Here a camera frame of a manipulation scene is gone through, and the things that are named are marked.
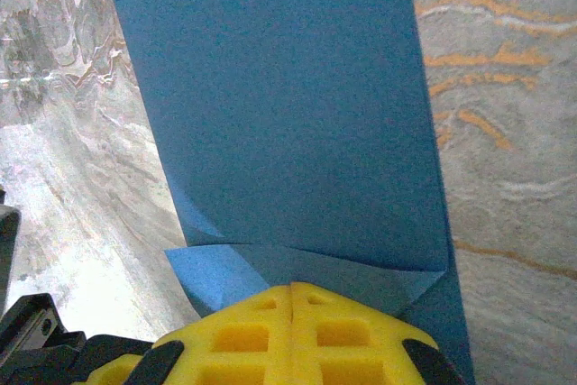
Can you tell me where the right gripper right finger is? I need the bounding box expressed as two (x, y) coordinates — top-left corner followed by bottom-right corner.
(290, 280), (468, 385)

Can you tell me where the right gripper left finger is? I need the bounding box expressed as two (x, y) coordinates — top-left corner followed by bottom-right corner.
(85, 283), (294, 385)

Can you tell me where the blue cloth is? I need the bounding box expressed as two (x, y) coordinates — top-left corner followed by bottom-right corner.
(99, 0), (477, 385)

